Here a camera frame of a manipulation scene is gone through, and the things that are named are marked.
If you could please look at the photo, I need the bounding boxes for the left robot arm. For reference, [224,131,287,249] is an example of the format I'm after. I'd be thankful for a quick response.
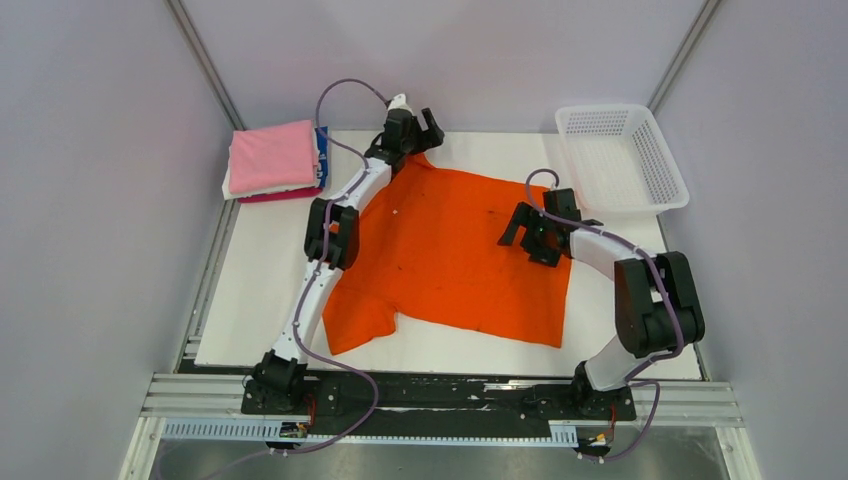
[241,106,445,415]

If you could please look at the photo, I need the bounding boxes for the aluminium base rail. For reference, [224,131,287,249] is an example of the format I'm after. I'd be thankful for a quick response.
[120,370,760,479]

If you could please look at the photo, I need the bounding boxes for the aluminium frame post right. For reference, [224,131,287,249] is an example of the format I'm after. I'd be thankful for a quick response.
[647,0,724,115]

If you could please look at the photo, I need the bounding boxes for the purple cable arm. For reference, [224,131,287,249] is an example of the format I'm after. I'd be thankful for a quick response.
[524,168,688,464]
[158,78,405,473]

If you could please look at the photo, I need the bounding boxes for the pink folded t shirt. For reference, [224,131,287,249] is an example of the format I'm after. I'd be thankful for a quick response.
[223,120,318,198]

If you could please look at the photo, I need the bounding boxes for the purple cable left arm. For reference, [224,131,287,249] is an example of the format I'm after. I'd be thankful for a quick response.
[158,78,405,473]

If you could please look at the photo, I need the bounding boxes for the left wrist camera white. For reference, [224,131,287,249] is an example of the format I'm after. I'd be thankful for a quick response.
[387,93,411,112]

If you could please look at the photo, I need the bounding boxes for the red folded t shirt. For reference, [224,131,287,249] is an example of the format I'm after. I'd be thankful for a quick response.
[237,187,323,204]

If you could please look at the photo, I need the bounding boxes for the white folded t shirt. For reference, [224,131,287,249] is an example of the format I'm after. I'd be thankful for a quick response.
[221,128,327,200]

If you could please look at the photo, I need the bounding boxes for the blue folded t shirt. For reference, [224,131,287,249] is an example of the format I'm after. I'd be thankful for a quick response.
[315,126,329,189]

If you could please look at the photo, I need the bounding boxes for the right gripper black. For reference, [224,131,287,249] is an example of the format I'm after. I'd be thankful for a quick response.
[499,202,561,268]

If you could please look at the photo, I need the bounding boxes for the aluminium frame post left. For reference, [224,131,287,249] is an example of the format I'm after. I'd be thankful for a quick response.
[164,0,245,130]

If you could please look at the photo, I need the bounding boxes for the orange t shirt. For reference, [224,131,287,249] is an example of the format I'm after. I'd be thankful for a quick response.
[322,155,571,355]

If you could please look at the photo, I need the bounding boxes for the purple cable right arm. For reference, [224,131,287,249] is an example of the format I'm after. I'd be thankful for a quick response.
[524,168,688,464]

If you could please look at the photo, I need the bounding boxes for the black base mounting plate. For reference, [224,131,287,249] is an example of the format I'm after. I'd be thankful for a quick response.
[254,370,637,438]

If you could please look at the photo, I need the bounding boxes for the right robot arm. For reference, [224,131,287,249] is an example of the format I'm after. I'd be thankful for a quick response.
[498,189,706,420]

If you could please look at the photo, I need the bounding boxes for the white plastic basket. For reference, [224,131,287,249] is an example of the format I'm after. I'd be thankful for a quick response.
[554,103,690,216]

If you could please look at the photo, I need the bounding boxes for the aluminium frame post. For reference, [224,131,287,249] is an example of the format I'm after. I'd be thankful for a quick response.
[164,0,245,130]
[647,0,724,115]

